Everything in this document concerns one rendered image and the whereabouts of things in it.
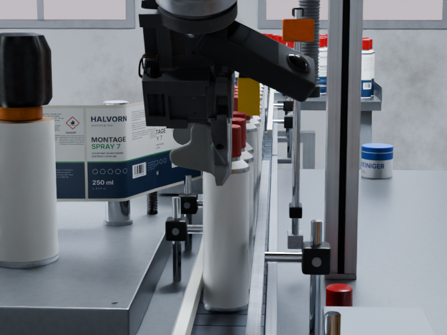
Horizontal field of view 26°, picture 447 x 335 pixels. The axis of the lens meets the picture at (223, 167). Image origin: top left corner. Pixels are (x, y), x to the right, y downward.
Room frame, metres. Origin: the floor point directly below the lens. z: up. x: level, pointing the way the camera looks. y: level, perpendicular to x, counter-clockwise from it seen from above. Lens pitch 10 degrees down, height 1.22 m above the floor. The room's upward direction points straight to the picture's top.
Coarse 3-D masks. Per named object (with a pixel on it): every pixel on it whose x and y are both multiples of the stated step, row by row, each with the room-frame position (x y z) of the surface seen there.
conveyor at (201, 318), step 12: (264, 156) 2.10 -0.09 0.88; (264, 276) 1.17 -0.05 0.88; (264, 288) 1.11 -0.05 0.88; (264, 300) 1.07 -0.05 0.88; (204, 312) 1.02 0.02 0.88; (216, 312) 1.02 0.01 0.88; (240, 312) 1.02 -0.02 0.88; (264, 312) 1.02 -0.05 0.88; (204, 324) 0.98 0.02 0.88; (216, 324) 0.98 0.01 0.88; (228, 324) 0.98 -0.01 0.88; (240, 324) 0.98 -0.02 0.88
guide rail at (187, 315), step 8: (200, 248) 1.17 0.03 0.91; (200, 256) 1.13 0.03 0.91; (200, 264) 1.10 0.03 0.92; (192, 272) 1.06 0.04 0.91; (200, 272) 1.06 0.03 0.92; (192, 280) 1.03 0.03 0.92; (200, 280) 1.03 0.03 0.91; (192, 288) 1.00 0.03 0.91; (200, 288) 1.03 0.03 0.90; (192, 296) 0.97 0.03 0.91; (184, 304) 0.94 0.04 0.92; (192, 304) 0.94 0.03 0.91; (184, 312) 0.92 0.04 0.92; (192, 312) 0.93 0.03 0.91; (184, 320) 0.89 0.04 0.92; (192, 320) 0.93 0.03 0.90; (176, 328) 0.87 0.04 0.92; (184, 328) 0.87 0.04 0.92
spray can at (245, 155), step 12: (240, 120) 1.10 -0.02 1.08; (240, 156) 1.09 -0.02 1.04; (252, 156) 1.11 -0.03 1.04; (252, 168) 1.10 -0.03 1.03; (252, 180) 1.10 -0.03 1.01; (252, 192) 1.10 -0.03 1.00; (252, 204) 1.10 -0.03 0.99; (252, 216) 1.10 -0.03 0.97; (252, 228) 1.10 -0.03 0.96; (252, 240) 1.10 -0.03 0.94; (252, 252) 1.10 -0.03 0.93
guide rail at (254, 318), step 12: (264, 168) 1.48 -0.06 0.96; (264, 180) 1.38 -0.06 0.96; (264, 192) 1.29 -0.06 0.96; (264, 204) 1.21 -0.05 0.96; (264, 216) 1.14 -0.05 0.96; (264, 228) 1.08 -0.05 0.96; (264, 240) 1.02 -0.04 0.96; (264, 252) 0.98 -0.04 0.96; (252, 264) 0.93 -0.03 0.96; (264, 264) 0.95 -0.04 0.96; (252, 276) 0.89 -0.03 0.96; (252, 288) 0.85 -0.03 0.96; (252, 300) 0.81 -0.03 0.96; (252, 312) 0.78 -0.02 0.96; (252, 324) 0.75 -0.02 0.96
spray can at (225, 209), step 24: (240, 144) 1.04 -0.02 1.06; (240, 168) 1.03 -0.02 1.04; (216, 192) 1.02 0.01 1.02; (240, 192) 1.03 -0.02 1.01; (216, 216) 1.02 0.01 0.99; (240, 216) 1.03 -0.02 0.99; (216, 240) 1.02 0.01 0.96; (240, 240) 1.03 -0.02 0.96; (216, 264) 1.02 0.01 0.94; (240, 264) 1.03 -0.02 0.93; (216, 288) 1.02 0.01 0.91; (240, 288) 1.03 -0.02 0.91
